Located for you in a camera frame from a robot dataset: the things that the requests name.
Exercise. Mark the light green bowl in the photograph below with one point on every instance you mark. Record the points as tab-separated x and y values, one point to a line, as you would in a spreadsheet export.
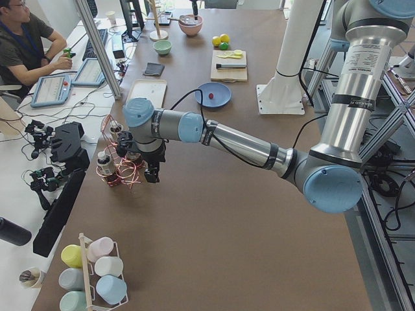
162	47

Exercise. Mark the green lime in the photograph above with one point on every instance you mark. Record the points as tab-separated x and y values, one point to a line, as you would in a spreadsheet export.
223	46

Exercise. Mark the grey cup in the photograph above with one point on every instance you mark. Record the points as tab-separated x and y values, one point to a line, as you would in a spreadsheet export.
72	279

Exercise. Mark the pink ice bucket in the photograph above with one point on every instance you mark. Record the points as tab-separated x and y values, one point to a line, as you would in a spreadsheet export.
190	25

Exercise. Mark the steel muddler black tip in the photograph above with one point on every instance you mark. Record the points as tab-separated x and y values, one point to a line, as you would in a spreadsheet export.
229	66

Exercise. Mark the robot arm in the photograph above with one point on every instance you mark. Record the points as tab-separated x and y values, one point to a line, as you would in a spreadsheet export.
327	175

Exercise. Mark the blue teach pendant far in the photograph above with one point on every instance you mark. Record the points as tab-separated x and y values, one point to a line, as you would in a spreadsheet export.
89	75

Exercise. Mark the blue teach pendant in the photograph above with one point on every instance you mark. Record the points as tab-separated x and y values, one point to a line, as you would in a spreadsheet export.
51	91
89	75

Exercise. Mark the cream rabbit tray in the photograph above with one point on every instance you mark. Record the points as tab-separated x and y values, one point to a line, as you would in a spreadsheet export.
153	90

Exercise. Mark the light blue cup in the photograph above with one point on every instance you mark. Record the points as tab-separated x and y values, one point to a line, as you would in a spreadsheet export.
112	289

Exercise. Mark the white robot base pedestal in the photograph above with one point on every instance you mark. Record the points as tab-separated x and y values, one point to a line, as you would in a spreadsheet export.
282	95

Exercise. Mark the copper wire bottle rack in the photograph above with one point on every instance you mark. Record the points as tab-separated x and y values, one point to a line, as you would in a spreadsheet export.
127	167

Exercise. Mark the wooden cup stand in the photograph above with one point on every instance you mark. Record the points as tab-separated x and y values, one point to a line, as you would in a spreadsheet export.
157	34

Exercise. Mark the white cup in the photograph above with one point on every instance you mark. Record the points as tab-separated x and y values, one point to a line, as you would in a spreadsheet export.
108	265

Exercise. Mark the yellow lemon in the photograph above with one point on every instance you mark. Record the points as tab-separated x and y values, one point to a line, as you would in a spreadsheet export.
224	38
216	41

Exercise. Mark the white cup rack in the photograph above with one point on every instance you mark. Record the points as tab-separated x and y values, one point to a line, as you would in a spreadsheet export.
93	300

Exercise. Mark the wooden cutting board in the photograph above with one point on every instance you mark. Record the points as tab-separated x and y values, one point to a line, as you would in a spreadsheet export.
228	75

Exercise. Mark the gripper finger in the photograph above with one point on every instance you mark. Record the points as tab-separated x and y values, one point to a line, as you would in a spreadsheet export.
152	175

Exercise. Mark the yellow cup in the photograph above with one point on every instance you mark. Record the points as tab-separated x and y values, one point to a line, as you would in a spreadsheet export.
71	256

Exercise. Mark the seated person dark shirt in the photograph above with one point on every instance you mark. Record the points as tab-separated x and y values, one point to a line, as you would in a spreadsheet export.
28	46

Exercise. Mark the blue teach pendant near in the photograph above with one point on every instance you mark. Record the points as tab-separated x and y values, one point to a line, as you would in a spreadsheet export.
51	91

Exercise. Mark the grey folded cloth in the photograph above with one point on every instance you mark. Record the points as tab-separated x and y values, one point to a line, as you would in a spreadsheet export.
153	69

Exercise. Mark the mint green cup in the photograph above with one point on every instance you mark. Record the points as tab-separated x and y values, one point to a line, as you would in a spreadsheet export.
73	301

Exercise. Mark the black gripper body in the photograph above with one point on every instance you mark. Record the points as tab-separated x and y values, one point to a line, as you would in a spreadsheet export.
155	157

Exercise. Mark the blue round plate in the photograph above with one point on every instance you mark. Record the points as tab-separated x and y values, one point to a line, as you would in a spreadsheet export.
222	95

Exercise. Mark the black thermos bottle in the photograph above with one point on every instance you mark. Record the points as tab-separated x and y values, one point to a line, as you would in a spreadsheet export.
13	233

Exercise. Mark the yellow plastic knife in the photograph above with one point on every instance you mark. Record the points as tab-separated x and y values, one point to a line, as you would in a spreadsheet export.
231	56

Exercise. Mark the tea bottle front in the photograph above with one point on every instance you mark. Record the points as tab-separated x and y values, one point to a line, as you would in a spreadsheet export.
107	169

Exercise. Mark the pink cup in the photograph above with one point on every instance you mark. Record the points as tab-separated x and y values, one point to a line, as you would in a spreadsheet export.
99	248

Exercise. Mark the yellow lemon upper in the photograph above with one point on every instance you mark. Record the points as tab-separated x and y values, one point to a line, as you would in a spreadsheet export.
224	38

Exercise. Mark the yellow lemon lower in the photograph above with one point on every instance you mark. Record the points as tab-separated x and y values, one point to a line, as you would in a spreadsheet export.
216	41

